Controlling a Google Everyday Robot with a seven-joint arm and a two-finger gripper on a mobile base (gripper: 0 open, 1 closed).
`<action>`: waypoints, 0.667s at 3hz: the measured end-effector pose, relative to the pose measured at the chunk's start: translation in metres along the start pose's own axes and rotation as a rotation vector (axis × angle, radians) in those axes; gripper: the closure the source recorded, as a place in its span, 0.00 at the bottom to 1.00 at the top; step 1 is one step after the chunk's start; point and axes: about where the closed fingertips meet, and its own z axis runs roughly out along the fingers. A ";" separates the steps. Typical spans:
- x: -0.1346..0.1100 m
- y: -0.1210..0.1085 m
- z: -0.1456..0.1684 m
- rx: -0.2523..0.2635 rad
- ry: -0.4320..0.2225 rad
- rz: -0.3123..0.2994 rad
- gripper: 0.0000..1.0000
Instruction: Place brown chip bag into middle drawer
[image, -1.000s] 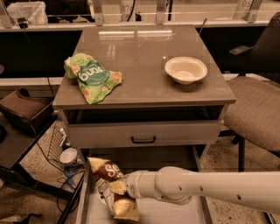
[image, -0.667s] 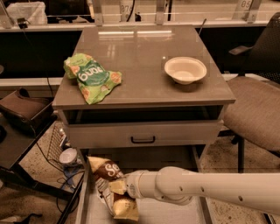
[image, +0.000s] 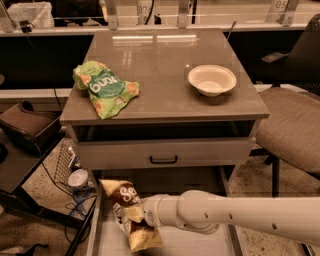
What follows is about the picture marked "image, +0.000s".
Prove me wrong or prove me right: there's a brown bag on desk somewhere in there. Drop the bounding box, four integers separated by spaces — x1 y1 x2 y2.
0 100 61 156

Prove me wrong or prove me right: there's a black bar on floor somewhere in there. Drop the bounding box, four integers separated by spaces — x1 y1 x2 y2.
302 244 315 256

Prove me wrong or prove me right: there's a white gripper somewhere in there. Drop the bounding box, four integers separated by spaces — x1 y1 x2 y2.
125 195 162 227

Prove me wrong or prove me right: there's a white paper bowl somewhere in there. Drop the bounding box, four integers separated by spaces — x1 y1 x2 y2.
188 65 237 97

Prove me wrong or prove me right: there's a brown chip bag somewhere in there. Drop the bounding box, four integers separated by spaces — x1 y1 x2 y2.
100 179 163 252

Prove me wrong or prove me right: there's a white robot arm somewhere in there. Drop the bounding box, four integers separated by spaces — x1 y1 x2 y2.
125 190 320 246

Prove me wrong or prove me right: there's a white cup on floor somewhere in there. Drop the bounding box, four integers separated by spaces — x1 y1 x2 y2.
68 169 89 190

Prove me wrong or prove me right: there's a grey drawer cabinet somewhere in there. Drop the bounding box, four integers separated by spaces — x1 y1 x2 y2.
60 29 269 180

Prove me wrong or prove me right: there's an open middle drawer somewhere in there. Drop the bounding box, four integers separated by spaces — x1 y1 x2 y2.
86 167 245 256

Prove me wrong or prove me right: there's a wire basket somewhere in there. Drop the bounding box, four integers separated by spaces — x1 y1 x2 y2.
53 140 74 188

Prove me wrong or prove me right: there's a top drawer with black handle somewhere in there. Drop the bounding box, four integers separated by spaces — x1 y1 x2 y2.
76 137 255 170

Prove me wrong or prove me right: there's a green chip bag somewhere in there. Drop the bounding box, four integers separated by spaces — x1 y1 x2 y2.
73 61 139 119

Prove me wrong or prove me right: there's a brown office chair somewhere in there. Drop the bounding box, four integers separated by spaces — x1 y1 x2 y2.
256 14 320 197

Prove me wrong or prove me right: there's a dark side desk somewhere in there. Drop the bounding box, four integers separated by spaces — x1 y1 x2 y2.
0 131 96 256

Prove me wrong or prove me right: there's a white plastic bag background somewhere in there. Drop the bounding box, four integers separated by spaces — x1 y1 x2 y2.
7 1 54 28

